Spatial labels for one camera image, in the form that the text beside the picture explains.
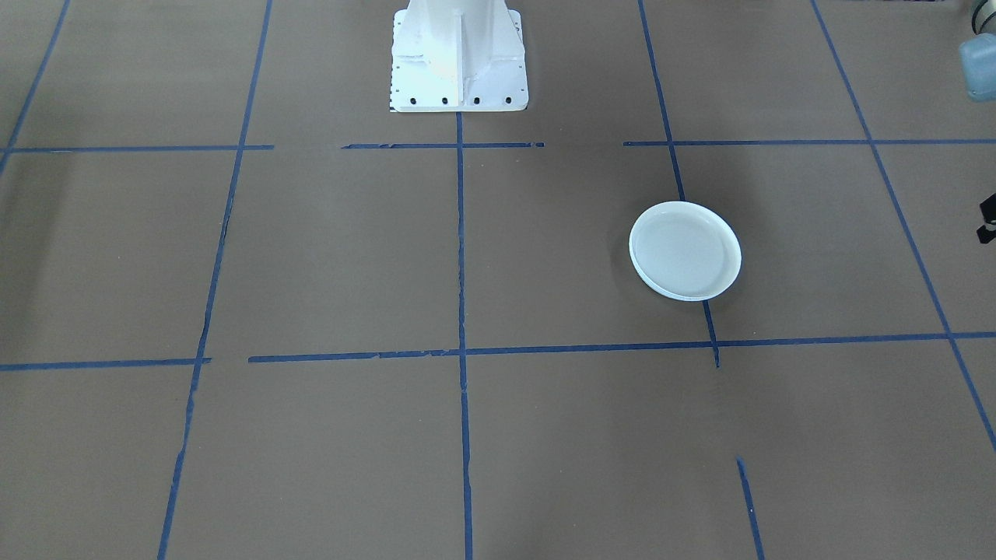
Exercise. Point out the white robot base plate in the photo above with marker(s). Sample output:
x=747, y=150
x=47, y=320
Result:
x=459, y=58

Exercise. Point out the white round plate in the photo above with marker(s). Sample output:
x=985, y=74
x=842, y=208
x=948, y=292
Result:
x=686, y=253

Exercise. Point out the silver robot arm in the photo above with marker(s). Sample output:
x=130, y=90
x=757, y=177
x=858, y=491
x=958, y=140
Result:
x=979, y=62

